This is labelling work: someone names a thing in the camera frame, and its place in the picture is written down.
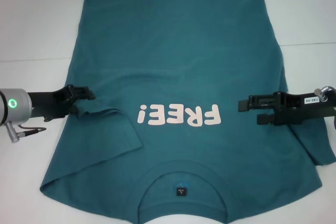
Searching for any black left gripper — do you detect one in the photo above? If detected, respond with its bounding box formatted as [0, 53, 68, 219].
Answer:
[28, 84, 95, 121]

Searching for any teal t-shirt with FREE print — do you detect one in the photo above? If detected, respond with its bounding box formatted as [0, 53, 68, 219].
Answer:
[39, 0, 336, 224]

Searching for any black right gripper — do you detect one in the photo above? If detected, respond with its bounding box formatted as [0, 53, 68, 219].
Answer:
[237, 90, 336, 126]

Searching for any right gripper cable with plug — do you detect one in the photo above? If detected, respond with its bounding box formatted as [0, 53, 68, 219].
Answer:
[314, 84, 336, 130]

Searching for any gripper cable with plug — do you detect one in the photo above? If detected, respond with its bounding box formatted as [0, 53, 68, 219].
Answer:
[314, 84, 336, 130]
[4, 121, 47, 144]

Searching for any left gripper cable with plug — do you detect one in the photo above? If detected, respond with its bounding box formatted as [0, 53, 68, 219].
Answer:
[4, 121, 47, 144]

